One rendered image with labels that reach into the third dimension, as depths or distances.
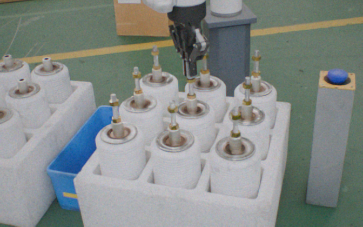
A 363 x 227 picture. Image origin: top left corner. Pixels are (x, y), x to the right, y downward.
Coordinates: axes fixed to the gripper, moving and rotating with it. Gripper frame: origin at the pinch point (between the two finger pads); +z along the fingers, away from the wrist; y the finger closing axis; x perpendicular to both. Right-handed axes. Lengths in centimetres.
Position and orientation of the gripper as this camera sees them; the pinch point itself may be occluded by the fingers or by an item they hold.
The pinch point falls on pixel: (189, 67)
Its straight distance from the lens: 94.9
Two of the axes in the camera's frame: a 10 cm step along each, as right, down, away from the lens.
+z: 0.6, 8.5, 5.2
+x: -8.8, 2.9, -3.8
